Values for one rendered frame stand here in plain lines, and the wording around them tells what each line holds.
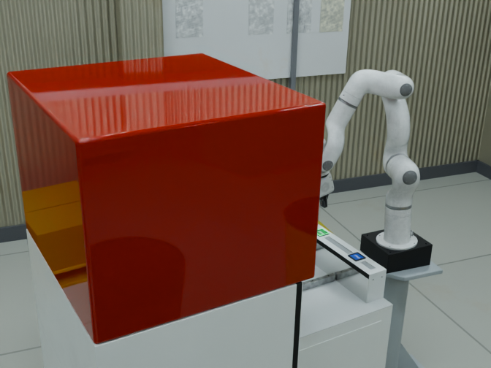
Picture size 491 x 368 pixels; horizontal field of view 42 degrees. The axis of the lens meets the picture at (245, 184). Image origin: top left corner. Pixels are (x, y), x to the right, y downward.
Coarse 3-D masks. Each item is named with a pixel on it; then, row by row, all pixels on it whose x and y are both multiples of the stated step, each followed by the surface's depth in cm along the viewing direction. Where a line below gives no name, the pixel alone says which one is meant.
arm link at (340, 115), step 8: (336, 104) 274; (344, 104) 271; (336, 112) 273; (344, 112) 272; (352, 112) 273; (328, 120) 276; (336, 120) 273; (344, 120) 273; (328, 128) 274; (336, 128) 273; (344, 128) 276; (328, 136) 272; (336, 136) 272; (344, 136) 276; (328, 144) 270; (336, 144) 271; (328, 152) 270; (336, 152) 271; (328, 160) 271; (336, 160) 273; (328, 168) 273
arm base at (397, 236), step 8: (392, 216) 293; (400, 216) 291; (408, 216) 293; (384, 224) 299; (392, 224) 294; (400, 224) 293; (408, 224) 295; (384, 232) 300; (392, 232) 295; (400, 232) 294; (408, 232) 296; (376, 240) 302; (384, 240) 301; (392, 240) 297; (400, 240) 296; (408, 240) 298; (416, 240) 300; (392, 248) 294; (400, 248) 293; (408, 248) 294
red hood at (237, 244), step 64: (128, 64) 231; (192, 64) 233; (64, 128) 164; (128, 128) 164; (192, 128) 169; (256, 128) 179; (320, 128) 191; (64, 192) 175; (128, 192) 166; (192, 192) 176; (256, 192) 187; (64, 256) 190; (128, 256) 173; (192, 256) 184; (256, 256) 196; (128, 320) 180
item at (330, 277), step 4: (324, 276) 285; (328, 276) 285; (332, 276) 286; (308, 280) 282; (312, 280) 282; (316, 280) 282; (320, 280) 283; (324, 280) 284; (328, 280) 285; (332, 280) 287; (304, 284) 279; (308, 284) 280; (312, 284) 281; (316, 284) 282; (320, 284) 284; (304, 288) 279; (308, 288) 281
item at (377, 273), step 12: (324, 240) 293; (336, 240) 293; (348, 252) 284; (360, 252) 283; (360, 264) 273; (372, 264) 274; (372, 276) 267; (384, 276) 271; (372, 288) 270; (372, 300) 272
